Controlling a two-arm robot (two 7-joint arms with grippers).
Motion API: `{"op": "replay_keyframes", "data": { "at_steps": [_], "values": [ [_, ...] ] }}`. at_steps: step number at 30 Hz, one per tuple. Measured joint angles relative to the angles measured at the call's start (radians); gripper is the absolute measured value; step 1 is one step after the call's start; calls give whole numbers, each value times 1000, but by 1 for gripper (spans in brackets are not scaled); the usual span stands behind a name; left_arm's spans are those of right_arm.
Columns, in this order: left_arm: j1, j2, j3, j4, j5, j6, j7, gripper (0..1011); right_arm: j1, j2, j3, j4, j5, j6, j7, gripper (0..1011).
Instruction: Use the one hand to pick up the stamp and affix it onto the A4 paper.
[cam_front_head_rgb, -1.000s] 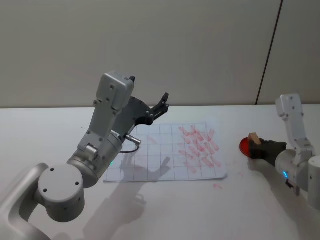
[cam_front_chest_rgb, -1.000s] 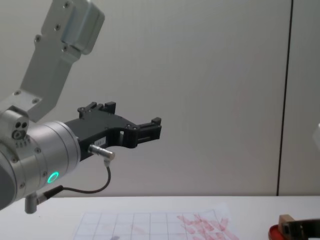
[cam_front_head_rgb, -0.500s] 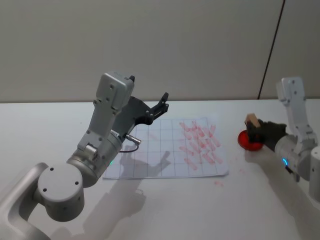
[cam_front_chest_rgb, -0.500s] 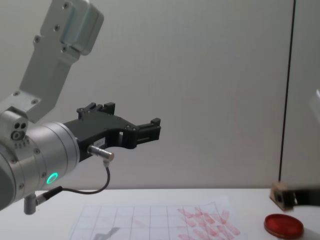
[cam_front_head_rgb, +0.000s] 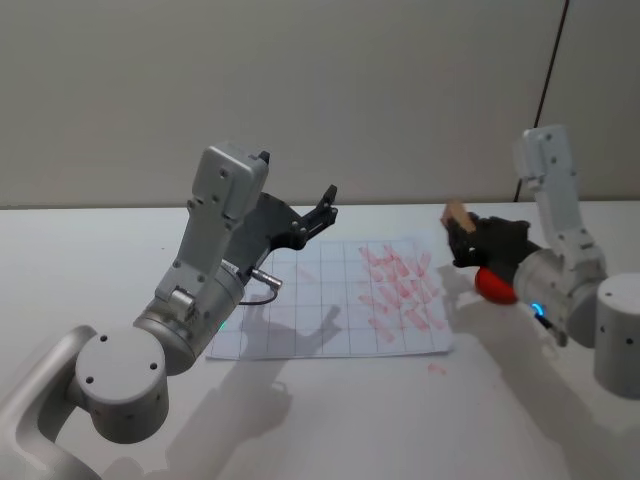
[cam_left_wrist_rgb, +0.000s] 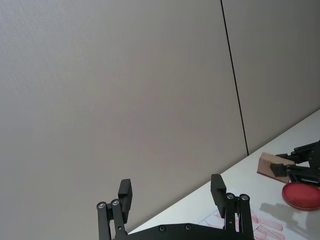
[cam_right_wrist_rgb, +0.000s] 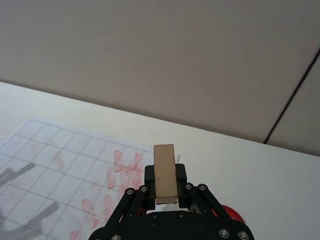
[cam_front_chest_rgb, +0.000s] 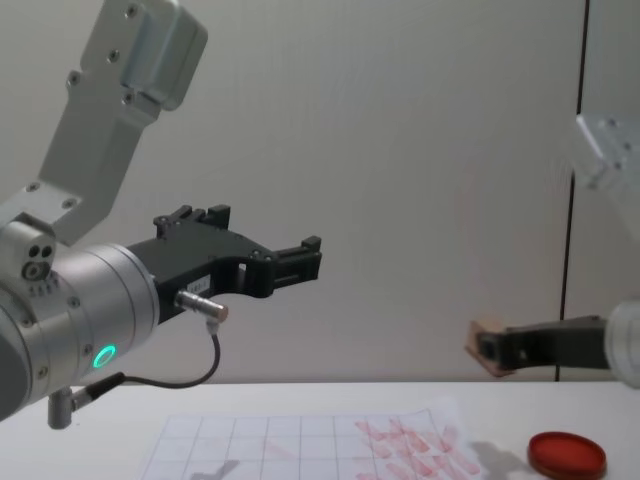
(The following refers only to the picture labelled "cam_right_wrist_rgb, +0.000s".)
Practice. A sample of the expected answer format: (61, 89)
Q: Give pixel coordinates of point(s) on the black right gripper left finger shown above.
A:
(150, 185)

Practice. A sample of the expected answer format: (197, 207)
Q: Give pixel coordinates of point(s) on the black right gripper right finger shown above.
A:
(181, 190)

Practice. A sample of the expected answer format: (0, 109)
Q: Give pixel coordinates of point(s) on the tan wooden rectangular block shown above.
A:
(164, 172)

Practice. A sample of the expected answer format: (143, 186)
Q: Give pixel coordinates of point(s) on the red round object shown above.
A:
(233, 213)

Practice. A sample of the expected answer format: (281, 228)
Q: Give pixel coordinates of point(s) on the white grid sheet, red marks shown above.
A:
(62, 175)

